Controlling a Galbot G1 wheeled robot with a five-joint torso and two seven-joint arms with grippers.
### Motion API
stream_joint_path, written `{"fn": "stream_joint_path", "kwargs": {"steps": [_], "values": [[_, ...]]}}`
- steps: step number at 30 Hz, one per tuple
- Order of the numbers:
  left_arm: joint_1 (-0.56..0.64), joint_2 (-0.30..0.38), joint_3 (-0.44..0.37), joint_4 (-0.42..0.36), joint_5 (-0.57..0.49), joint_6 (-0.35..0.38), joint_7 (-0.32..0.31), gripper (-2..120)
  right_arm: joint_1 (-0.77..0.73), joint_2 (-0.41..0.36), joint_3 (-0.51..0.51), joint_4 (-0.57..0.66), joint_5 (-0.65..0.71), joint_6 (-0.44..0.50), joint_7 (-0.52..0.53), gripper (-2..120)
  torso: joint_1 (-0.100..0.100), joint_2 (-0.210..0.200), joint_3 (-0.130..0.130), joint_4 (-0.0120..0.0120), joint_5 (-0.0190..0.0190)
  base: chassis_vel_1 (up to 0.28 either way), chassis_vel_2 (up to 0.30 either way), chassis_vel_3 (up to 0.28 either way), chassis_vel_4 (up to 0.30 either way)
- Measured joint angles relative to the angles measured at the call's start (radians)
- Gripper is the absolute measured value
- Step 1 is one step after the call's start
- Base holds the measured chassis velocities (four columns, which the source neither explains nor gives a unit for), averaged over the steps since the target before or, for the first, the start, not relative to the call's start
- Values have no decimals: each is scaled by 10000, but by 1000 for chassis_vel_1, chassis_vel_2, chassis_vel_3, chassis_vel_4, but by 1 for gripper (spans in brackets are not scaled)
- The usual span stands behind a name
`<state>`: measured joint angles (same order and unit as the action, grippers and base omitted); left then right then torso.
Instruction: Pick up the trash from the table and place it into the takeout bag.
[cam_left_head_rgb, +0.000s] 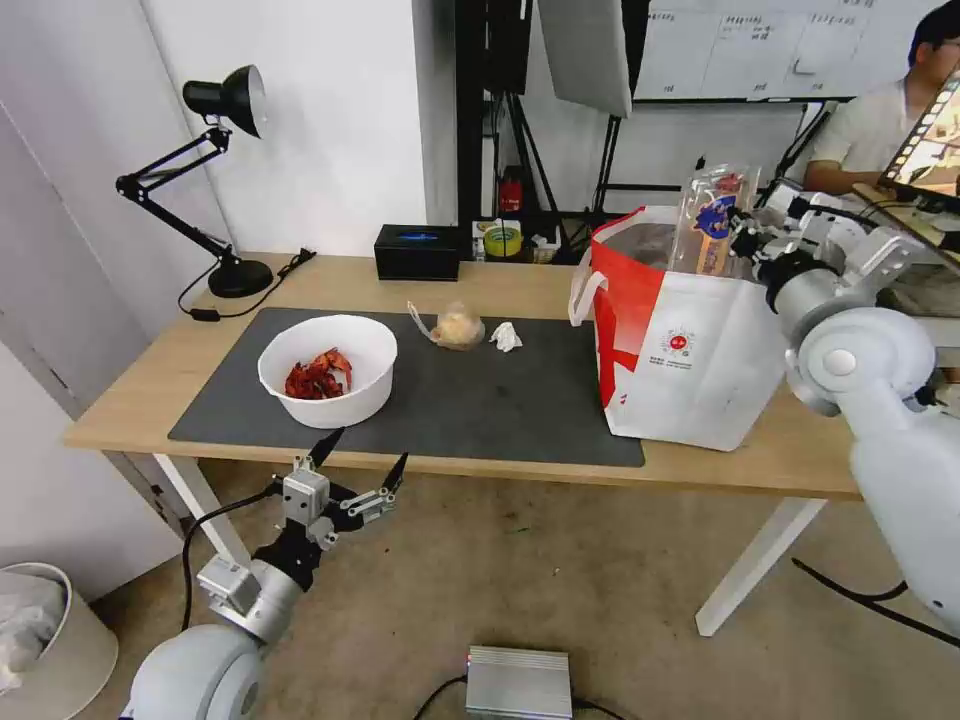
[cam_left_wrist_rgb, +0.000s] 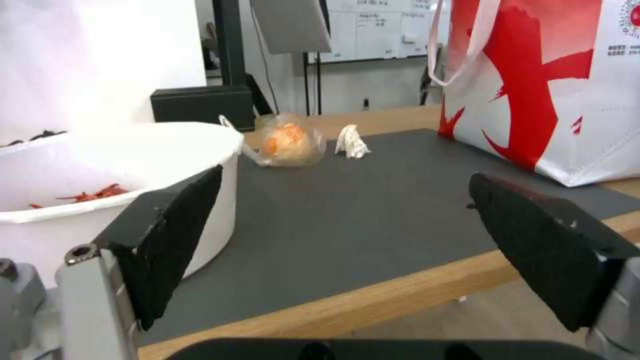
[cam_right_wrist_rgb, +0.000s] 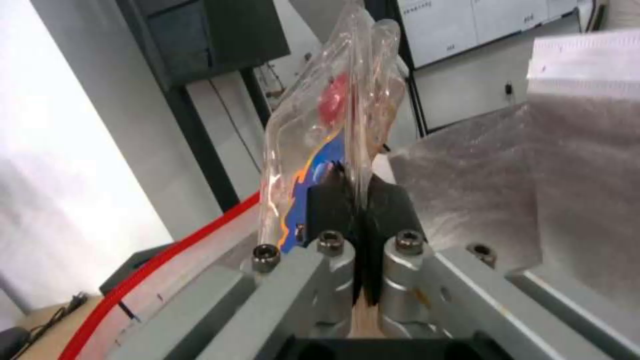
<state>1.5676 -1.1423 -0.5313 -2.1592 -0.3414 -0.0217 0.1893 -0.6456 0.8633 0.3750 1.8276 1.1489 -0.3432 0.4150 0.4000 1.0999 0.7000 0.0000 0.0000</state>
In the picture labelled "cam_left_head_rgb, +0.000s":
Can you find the red white takeout bag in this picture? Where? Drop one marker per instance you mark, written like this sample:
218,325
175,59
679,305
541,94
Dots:
682,360

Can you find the crumpled white tissue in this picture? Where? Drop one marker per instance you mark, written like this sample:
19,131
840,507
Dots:
506,337

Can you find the white table leg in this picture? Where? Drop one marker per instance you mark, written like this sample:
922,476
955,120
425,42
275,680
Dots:
206,517
750,570

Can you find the clear plastic snack wrapper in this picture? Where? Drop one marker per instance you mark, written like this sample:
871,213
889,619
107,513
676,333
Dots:
709,217

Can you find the white round bowl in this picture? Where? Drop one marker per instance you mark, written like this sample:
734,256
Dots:
345,409

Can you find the black desk lamp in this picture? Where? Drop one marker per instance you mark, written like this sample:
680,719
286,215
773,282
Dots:
238,276

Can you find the silver metal power box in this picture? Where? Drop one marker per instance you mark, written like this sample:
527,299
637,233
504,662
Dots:
517,682

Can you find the person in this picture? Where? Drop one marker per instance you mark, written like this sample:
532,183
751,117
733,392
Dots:
862,135

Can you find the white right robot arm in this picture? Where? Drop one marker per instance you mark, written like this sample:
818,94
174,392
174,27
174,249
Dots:
885,420

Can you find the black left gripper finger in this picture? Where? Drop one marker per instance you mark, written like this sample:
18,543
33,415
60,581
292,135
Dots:
328,444
393,474

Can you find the whiteboard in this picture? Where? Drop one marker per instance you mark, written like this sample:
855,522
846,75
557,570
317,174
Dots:
750,45

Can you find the black tissue box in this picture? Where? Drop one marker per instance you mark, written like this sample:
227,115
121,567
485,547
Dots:
416,259

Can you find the white softbox light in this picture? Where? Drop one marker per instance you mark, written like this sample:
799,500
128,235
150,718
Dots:
589,52

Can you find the red crayfish shells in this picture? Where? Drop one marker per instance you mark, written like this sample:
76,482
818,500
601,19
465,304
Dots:
319,377

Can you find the black metal stand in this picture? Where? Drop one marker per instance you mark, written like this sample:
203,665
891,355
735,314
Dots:
469,112

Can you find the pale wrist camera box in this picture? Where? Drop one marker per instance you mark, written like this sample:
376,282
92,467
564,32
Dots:
306,493

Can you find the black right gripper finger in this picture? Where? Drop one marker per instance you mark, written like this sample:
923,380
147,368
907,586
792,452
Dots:
731,225

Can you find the yellow green tape roll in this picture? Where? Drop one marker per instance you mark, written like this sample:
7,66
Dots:
502,241

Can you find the red canister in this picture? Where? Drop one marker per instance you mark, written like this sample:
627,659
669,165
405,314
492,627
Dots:
513,193

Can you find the dark grey desk mat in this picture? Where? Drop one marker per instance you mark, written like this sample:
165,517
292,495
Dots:
487,405

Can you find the crumpled clear plastic bag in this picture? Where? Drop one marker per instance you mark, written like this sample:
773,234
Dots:
459,328

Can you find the white waste bin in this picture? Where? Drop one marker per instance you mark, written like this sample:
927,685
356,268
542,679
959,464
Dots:
67,660

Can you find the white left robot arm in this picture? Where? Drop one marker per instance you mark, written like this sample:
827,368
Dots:
202,675

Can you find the laptop screen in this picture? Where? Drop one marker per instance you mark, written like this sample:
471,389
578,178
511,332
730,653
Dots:
934,142

